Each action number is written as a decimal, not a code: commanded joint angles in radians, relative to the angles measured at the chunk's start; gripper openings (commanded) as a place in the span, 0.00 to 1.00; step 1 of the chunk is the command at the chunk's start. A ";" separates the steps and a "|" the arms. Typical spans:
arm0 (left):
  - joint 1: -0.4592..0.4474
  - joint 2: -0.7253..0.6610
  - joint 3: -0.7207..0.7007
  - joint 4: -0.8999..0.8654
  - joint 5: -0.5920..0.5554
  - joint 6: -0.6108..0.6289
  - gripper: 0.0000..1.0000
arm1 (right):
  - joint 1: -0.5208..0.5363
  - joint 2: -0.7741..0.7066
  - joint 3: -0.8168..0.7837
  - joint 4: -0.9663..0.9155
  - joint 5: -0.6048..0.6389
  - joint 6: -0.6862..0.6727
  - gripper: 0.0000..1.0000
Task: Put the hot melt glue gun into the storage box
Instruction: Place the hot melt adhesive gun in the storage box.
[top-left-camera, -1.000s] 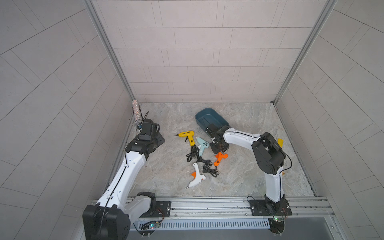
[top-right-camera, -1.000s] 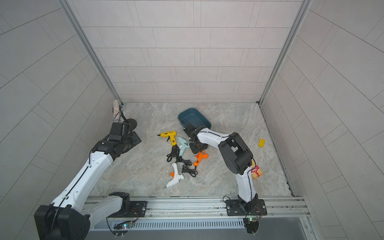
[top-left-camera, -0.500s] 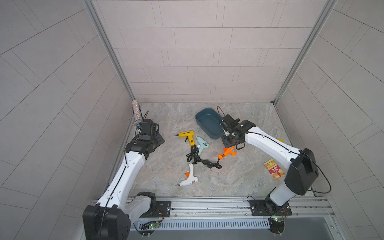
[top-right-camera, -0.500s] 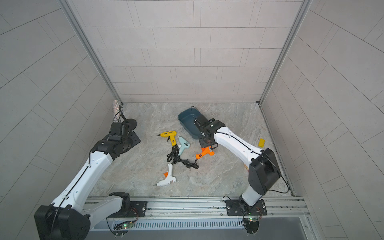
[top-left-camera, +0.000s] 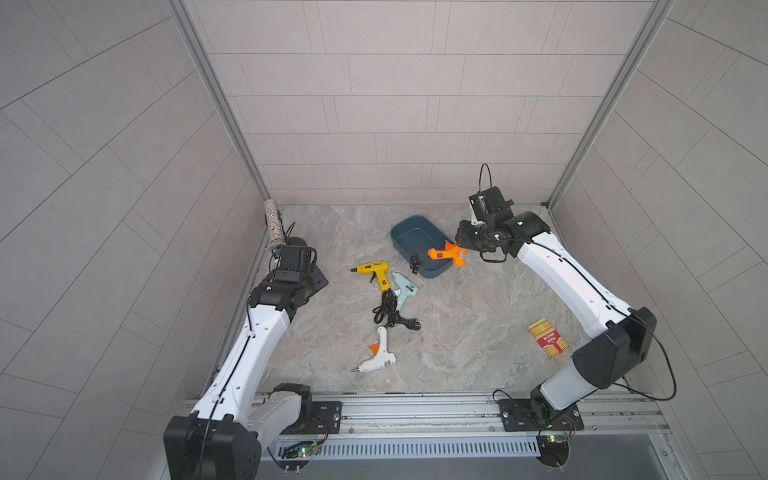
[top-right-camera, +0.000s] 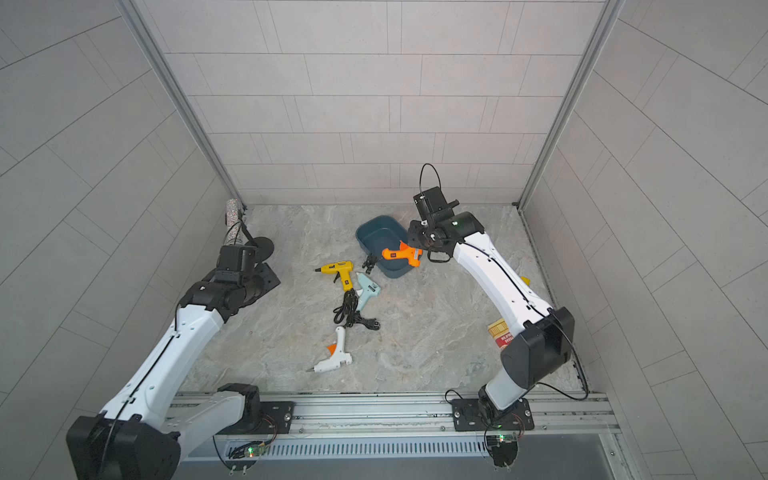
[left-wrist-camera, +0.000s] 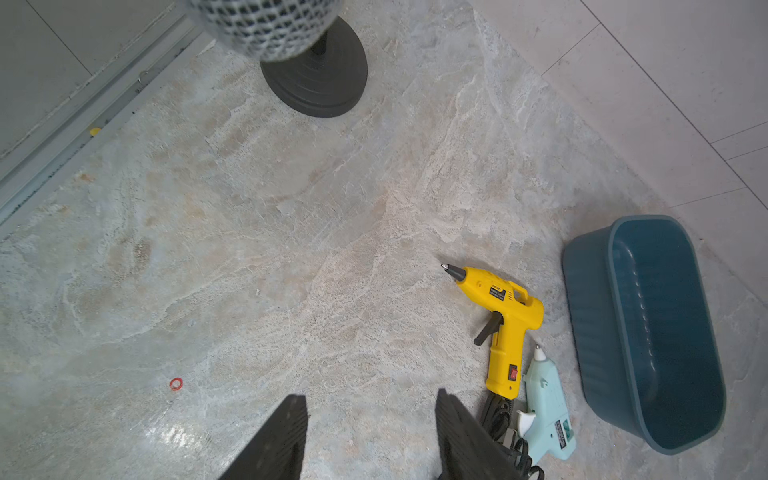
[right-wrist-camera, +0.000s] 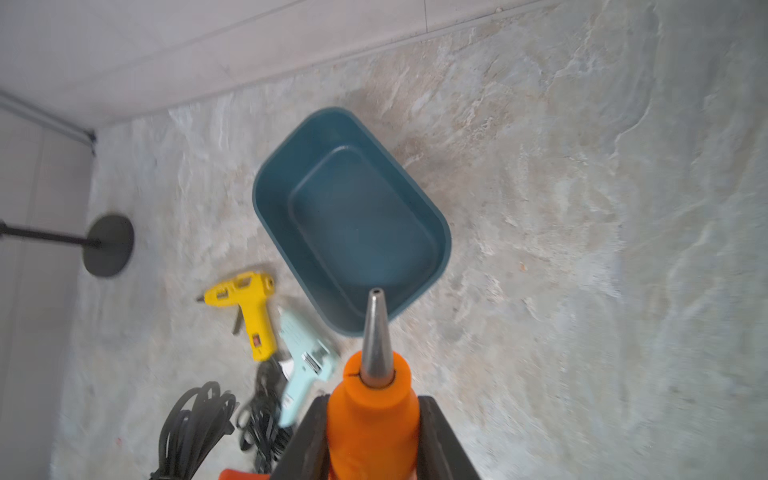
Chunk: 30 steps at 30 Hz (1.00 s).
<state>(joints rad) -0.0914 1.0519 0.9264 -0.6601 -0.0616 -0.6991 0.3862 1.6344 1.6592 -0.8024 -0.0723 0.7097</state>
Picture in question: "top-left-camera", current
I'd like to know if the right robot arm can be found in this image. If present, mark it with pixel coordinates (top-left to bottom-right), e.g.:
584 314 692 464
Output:
455 187 657 422

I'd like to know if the white hot glue gun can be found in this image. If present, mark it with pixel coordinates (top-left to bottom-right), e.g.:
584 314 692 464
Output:
353 326 397 373

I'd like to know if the orange hot glue gun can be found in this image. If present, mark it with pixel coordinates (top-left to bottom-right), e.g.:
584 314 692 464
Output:
409 241 468 278

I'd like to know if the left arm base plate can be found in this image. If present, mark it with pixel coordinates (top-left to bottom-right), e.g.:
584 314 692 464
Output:
282 401 343 436

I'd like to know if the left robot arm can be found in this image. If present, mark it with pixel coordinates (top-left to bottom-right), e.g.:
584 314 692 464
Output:
163 237 328 479

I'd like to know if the mint green hot glue gun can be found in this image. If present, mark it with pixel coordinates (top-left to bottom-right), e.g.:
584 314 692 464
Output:
382 272 421 331

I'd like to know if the aluminium mounting rail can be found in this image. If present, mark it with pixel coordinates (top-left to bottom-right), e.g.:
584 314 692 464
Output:
170 392 670 444

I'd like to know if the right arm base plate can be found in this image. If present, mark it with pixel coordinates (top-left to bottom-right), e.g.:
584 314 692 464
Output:
496 398 584 433

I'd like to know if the left circuit board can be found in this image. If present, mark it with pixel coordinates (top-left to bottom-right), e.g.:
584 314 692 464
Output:
276 441 322 475

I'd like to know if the yellow hot glue gun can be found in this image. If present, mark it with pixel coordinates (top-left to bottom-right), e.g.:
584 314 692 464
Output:
351 261 397 328

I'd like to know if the speckled roller on black stand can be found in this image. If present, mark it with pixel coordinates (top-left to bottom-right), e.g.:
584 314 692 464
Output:
264 199 307 260

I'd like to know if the right circuit board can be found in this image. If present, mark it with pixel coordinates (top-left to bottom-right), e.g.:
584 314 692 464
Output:
536 435 570 470

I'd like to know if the red and yellow snack box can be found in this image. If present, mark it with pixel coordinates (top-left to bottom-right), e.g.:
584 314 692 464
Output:
528 318 570 358

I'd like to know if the circuit board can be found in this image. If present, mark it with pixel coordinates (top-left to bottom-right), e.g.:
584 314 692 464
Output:
276 441 322 475
536 435 570 470

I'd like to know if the teal plastic storage box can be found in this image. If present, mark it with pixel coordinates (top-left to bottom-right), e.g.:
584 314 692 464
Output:
390 215 453 279

